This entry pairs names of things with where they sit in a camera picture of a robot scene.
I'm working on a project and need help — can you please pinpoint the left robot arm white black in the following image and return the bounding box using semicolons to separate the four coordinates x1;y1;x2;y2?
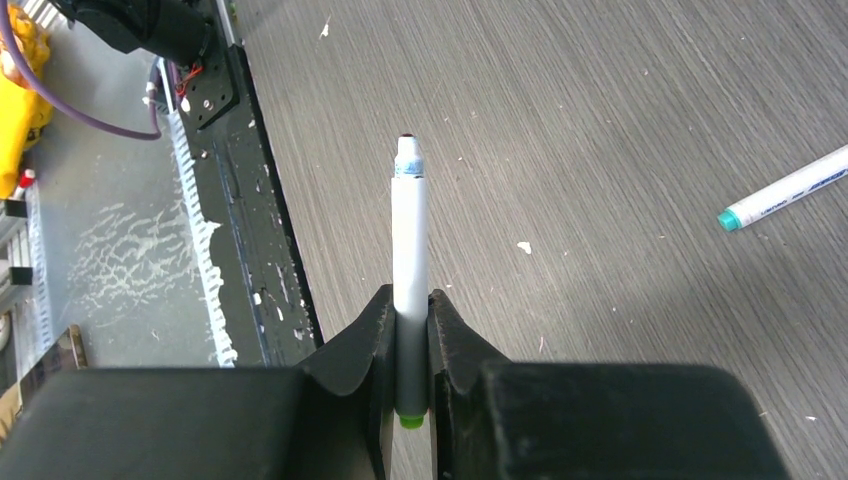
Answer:
53;0;213;66

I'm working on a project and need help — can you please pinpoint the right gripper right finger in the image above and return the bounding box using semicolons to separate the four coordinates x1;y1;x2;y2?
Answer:
427;290;789;479

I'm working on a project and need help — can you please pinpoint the slotted cable duct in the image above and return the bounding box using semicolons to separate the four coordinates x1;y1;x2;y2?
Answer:
155;58;238;368

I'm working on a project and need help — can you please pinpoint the yellow object outside cell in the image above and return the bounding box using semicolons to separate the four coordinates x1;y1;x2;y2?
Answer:
1;5;53;199

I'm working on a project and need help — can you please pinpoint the white pen green end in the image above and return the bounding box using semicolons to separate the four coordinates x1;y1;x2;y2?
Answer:
391;133;429;430

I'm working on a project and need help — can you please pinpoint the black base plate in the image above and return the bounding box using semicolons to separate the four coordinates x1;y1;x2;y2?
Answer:
181;45;323;366

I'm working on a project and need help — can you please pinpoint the white pen teal end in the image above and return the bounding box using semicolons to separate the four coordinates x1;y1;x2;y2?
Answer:
717;146;847;232

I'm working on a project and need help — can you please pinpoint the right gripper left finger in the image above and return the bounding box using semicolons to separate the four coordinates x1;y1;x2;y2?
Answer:
1;285;394;479

